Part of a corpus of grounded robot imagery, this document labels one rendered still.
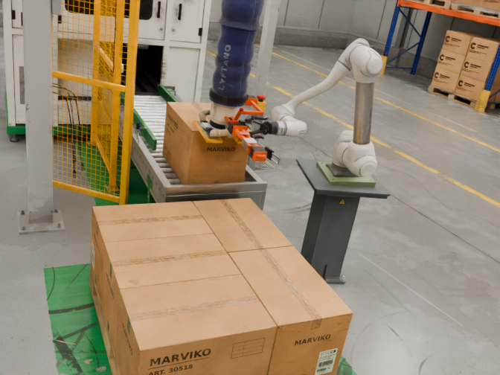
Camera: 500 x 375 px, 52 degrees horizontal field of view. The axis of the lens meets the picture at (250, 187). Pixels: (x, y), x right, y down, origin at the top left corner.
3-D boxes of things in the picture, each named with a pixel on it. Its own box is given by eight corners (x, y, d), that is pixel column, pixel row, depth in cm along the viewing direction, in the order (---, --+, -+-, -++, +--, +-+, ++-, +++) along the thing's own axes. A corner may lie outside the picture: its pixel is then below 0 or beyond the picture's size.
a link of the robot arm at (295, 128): (284, 140, 307) (275, 130, 317) (306, 140, 314) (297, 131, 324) (289, 123, 302) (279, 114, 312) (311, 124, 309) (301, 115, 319)
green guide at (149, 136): (104, 90, 509) (105, 81, 505) (115, 90, 513) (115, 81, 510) (142, 150, 379) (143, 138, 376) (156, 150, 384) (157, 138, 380)
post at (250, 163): (236, 217, 426) (254, 100, 385) (243, 216, 429) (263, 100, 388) (239, 221, 420) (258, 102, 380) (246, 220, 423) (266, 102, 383)
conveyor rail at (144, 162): (100, 104, 513) (101, 85, 506) (106, 104, 516) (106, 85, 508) (161, 214, 327) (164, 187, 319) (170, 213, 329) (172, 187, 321)
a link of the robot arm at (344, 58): (332, 56, 303) (342, 62, 291) (353, 31, 299) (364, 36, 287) (347, 69, 309) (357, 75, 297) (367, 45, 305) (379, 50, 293)
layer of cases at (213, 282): (90, 265, 310) (91, 206, 294) (241, 250, 352) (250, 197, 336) (133, 425, 213) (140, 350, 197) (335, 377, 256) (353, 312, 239)
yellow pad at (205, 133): (193, 122, 328) (193, 114, 326) (207, 123, 332) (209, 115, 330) (206, 143, 300) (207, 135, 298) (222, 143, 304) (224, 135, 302)
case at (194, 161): (161, 154, 380) (167, 101, 364) (213, 153, 397) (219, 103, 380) (185, 190, 331) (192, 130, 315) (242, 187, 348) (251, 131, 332)
